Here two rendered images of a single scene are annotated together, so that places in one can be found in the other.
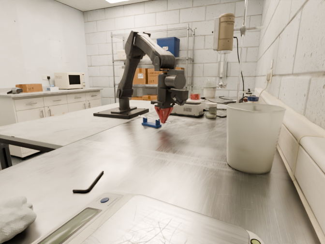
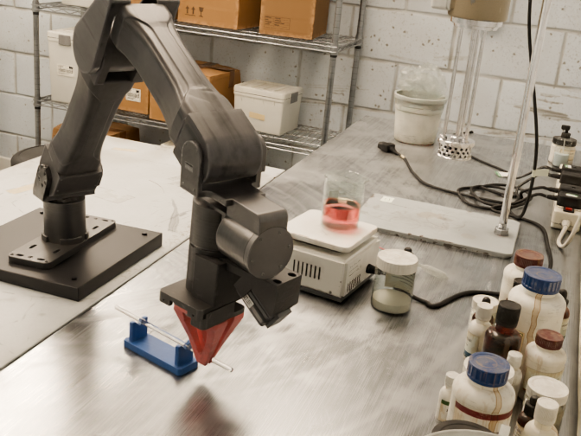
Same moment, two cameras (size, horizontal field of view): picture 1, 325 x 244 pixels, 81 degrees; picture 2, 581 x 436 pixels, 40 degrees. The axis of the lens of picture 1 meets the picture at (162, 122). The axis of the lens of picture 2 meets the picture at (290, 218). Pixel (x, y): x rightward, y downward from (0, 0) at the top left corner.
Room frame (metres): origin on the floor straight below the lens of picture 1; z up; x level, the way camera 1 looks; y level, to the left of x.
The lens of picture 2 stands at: (0.00, -0.02, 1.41)
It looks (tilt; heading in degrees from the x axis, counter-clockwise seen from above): 20 degrees down; 355
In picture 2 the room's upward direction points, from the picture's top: 6 degrees clockwise
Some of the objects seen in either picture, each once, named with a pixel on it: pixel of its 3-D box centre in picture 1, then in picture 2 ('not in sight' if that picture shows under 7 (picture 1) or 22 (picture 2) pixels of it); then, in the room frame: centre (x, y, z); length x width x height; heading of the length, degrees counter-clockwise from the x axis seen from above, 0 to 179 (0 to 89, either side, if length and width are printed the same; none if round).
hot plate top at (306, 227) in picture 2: (192, 100); (328, 229); (1.11, -0.17, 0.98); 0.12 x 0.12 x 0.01; 59
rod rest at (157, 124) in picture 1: (151, 121); (160, 343); (0.86, 0.05, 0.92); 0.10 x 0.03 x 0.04; 50
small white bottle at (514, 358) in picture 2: not in sight; (510, 378); (0.79, -0.36, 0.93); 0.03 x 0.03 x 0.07
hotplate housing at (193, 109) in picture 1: (187, 107); (310, 252); (1.13, -0.15, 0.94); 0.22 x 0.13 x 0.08; 59
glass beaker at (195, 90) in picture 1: (195, 93); (343, 202); (1.12, -0.19, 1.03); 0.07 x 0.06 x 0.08; 64
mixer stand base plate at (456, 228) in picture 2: (219, 106); (437, 222); (1.40, -0.42, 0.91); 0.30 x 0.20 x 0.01; 67
